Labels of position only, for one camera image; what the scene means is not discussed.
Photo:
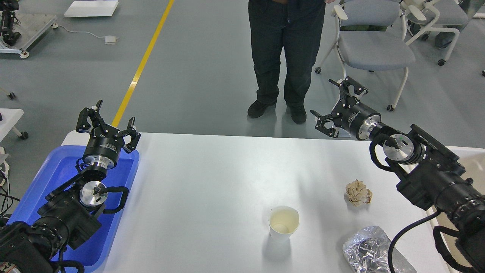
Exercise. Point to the white side table with castor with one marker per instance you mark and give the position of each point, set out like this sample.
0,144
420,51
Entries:
9,118

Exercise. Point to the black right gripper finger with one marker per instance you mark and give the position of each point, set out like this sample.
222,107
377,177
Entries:
321,121
350,92

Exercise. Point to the white power adapter with cable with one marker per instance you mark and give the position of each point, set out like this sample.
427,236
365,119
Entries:
108,40

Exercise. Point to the crumpled aluminium foil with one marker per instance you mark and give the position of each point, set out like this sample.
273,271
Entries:
367,250

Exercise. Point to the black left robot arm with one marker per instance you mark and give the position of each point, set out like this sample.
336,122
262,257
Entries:
70,216

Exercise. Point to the crumpled brown paper ball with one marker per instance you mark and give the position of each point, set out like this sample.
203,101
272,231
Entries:
357,193

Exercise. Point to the metal cart with equipment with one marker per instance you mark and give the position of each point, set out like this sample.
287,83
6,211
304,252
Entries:
19,31

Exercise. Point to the grey chair with white frame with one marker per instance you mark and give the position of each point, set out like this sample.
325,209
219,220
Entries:
371,50

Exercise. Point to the white paper cup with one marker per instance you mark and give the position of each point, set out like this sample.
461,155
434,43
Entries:
283,222

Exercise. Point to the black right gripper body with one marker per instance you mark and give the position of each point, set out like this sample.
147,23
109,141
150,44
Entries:
356,118

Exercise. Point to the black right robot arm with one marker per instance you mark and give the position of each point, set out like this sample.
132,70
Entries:
398,152

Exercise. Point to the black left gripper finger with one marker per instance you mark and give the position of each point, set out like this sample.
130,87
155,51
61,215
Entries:
128,139
90,118

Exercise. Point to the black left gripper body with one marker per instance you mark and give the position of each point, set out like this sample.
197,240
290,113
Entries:
103,147

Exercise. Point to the white flat board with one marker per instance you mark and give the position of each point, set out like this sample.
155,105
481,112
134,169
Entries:
91,8

